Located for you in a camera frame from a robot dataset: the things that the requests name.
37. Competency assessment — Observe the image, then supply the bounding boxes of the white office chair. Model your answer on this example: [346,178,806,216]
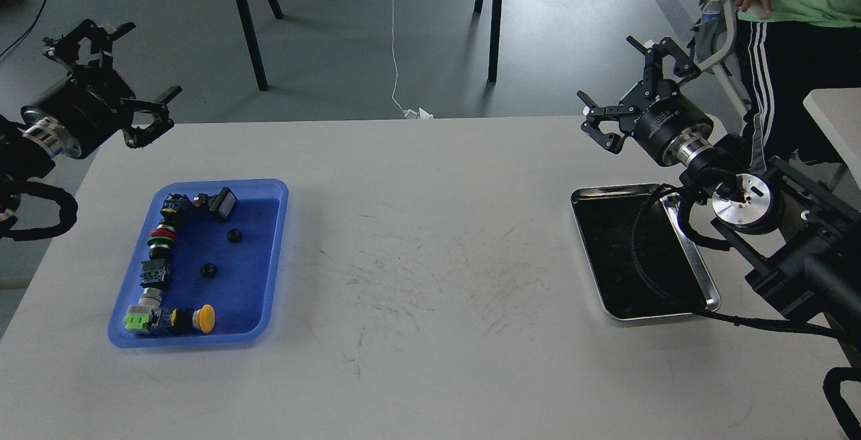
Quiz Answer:
[687,0,751,118]

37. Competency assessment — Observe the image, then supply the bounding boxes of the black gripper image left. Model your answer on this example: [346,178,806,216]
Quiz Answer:
[37,20,182,155]

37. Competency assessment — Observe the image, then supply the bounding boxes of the black cable loop left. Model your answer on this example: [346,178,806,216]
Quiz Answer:
[0,182,79,242]

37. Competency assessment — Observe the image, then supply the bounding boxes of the small black gear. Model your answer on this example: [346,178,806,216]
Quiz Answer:
[225,228,243,244]
[199,262,218,279]

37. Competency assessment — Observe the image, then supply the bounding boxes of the black square push button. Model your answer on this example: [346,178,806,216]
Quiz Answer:
[192,186,238,222]

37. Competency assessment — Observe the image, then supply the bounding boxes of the red green ringed button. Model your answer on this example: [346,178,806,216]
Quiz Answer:
[147,223,178,260]

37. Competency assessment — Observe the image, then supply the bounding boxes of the black cable hose right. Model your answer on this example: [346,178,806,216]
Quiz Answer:
[630,184,861,346]

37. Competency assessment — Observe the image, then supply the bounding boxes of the black table legs right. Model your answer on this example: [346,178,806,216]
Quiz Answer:
[474,0,507,83]

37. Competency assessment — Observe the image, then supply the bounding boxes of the white floor cable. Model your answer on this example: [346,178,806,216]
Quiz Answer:
[367,0,435,120]

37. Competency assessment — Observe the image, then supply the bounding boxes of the black table legs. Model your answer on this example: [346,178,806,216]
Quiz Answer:
[235,0,284,91]
[474,0,507,83]

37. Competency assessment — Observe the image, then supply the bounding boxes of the green white switch block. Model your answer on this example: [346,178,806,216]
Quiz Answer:
[123,294,162,336]

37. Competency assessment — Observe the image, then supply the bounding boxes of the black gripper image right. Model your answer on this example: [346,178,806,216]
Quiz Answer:
[576,36,715,165]

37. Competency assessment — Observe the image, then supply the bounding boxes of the yellow mushroom push button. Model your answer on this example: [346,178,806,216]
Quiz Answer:
[168,304,216,335]

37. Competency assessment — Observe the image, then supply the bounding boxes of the blue plastic tray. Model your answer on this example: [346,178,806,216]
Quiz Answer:
[107,179,289,349]

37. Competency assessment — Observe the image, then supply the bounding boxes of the black table legs left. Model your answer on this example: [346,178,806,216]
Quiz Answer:
[235,0,284,91]

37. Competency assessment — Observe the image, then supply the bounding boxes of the black green contact block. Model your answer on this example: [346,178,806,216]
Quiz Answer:
[139,258,172,291]

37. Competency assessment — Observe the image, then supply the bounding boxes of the person in green shirt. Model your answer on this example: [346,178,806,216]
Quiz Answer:
[735,0,860,173]

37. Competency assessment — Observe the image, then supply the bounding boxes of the white side table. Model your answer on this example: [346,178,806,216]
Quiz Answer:
[803,87,860,184]

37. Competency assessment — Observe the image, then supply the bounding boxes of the silver metal tray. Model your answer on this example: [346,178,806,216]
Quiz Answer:
[570,184,722,324]

